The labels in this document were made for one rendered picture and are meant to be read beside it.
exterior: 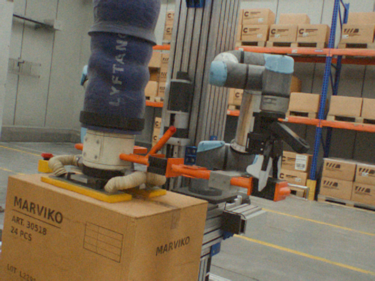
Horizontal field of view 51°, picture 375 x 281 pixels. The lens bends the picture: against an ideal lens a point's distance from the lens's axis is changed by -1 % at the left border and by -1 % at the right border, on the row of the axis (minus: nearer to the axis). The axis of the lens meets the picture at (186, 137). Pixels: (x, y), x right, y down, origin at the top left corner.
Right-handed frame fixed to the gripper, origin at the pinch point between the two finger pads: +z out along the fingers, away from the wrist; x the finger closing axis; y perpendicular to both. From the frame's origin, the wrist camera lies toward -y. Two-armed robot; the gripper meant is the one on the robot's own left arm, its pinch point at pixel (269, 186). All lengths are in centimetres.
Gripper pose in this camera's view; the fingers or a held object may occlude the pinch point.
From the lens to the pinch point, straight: 111.8
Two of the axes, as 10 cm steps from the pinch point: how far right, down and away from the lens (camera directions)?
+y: -8.3, -1.4, 5.4
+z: -1.3, 9.9, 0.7
